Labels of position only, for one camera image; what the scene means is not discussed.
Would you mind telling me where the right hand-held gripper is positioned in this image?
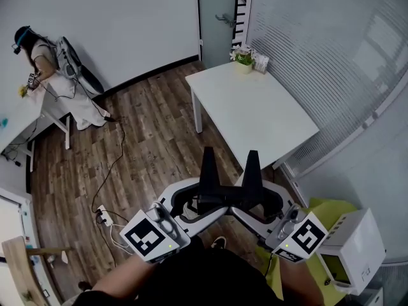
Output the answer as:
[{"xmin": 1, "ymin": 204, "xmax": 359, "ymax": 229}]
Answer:
[{"xmin": 229, "ymin": 179, "xmax": 330, "ymax": 263}]

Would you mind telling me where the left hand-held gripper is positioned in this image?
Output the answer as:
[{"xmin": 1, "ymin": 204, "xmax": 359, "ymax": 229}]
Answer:
[{"xmin": 119, "ymin": 177, "xmax": 230, "ymax": 264}]

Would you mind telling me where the person's left forearm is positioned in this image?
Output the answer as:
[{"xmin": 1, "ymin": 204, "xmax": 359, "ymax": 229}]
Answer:
[{"xmin": 91, "ymin": 252, "xmax": 157, "ymax": 300}]

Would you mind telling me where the person's right forearm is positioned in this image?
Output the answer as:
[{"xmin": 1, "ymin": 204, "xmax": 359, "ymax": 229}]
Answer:
[{"xmin": 279, "ymin": 256, "xmax": 324, "ymax": 306}]

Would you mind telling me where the person's black shoe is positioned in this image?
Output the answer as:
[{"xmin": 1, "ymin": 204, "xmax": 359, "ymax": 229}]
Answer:
[{"xmin": 210, "ymin": 235, "xmax": 228, "ymax": 250}]

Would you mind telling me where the green corrugated stool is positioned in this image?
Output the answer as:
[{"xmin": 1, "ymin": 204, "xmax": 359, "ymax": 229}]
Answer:
[{"xmin": 254, "ymin": 197, "xmax": 358, "ymax": 306}]

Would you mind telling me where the person's black clothing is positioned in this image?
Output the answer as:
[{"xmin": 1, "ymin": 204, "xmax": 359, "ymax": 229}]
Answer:
[{"xmin": 72, "ymin": 234, "xmax": 283, "ymax": 306}]

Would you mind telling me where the white power strip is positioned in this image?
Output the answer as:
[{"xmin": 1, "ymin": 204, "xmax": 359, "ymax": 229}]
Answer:
[{"xmin": 95, "ymin": 204, "xmax": 115, "ymax": 226}]

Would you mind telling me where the white box appliance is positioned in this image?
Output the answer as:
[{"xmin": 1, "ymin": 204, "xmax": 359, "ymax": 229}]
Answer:
[{"xmin": 315, "ymin": 208, "xmax": 387, "ymax": 296}]

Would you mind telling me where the white square table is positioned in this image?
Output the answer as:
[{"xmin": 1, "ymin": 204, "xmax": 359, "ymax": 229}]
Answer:
[{"xmin": 185, "ymin": 61, "xmax": 320, "ymax": 171}]

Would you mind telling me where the small card holder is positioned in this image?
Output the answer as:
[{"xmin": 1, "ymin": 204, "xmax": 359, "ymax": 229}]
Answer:
[{"xmin": 253, "ymin": 52, "xmax": 270, "ymax": 75}]

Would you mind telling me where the potted pink flower plant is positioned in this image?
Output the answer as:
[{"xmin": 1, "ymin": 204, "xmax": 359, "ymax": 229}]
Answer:
[{"xmin": 229, "ymin": 44, "xmax": 256, "ymax": 75}]

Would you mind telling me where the frosted glass door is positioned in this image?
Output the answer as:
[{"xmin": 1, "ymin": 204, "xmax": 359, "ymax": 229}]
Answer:
[{"xmin": 197, "ymin": 0, "xmax": 238, "ymax": 70}]

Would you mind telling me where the white cabinet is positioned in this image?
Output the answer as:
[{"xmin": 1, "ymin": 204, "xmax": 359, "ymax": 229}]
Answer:
[{"xmin": 0, "ymin": 187, "xmax": 36, "ymax": 245}]

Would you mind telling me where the wooden chair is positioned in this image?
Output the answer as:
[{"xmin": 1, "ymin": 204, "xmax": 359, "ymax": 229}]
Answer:
[{"xmin": 1, "ymin": 235, "xmax": 75, "ymax": 306}]

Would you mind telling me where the white work desk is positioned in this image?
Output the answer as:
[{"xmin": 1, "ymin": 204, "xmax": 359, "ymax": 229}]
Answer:
[{"xmin": 0, "ymin": 77, "xmax": 71, "ymax": 173}]

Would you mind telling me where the black slatted rack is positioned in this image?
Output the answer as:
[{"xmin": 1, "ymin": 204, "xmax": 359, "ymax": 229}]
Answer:
[{"xmin": 233, "ymin": 0, "xmax": 249, "ymax": 47}]

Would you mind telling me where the white cable bundle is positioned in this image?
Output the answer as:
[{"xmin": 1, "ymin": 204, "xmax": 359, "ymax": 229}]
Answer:
[{"xmin": 109, "ymin": 223, "xmax": 135, "ymax": 255}]

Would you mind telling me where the black floor cable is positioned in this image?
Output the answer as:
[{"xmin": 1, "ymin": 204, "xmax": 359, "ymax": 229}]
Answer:
[{"xmin": 91, "ymin": 116, "xmax": 126, "ymax": 214}]

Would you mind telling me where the metal door handle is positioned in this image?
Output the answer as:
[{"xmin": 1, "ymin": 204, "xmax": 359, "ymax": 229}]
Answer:
[{"xmin": 215, "ymin": 13, "xmax": 237, "ymax": 29}]

